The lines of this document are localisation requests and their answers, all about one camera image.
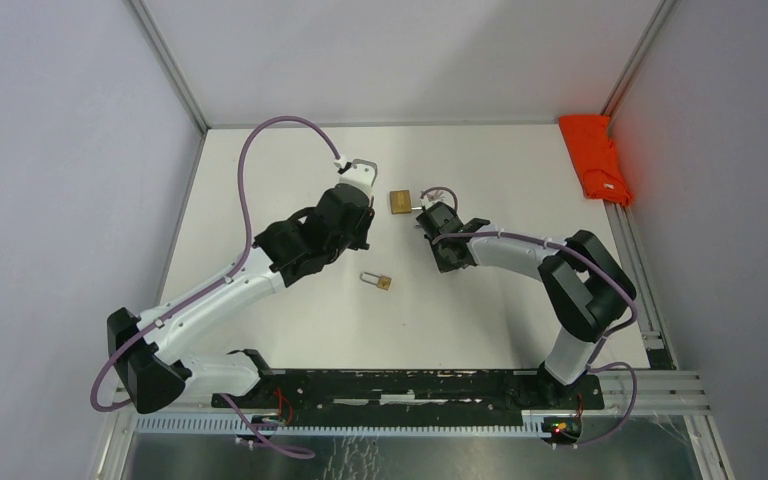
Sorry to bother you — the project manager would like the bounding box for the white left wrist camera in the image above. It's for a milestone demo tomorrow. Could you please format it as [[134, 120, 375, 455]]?
[[334, 156, 378, 197]]

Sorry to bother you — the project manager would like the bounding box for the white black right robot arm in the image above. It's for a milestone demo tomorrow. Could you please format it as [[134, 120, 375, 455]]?
[[417, 202, 637, 408]]

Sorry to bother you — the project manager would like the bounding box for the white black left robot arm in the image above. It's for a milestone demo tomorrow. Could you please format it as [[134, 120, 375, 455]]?
[[103, 181, 374, 414]]

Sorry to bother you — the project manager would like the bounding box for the white slotted cable duct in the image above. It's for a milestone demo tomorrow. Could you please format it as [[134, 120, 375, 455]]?
[[133, 413, 561, 439]]

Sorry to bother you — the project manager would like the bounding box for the left aluminium frame rail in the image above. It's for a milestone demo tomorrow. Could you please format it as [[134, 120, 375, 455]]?
[[124, 0, 209, 135]]

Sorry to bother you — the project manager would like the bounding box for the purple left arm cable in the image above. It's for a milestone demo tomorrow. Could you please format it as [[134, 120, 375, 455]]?
[[89, 115, 342, 461]]

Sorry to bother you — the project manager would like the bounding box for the aluminium corner frame rail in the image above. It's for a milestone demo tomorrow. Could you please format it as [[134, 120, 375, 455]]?
[[600, 0, 681, 118]]

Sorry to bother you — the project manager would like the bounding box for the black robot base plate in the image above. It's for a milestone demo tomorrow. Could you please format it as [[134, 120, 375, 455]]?
[[211, 369, 605, 428]]

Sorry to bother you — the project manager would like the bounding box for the large brass padlock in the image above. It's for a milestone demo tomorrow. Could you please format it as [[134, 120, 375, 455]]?
[[388, 190, 423, 217]]

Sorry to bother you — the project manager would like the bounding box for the orange folded cloth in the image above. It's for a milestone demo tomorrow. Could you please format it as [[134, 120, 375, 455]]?
[[558, 114, 634, 207]]

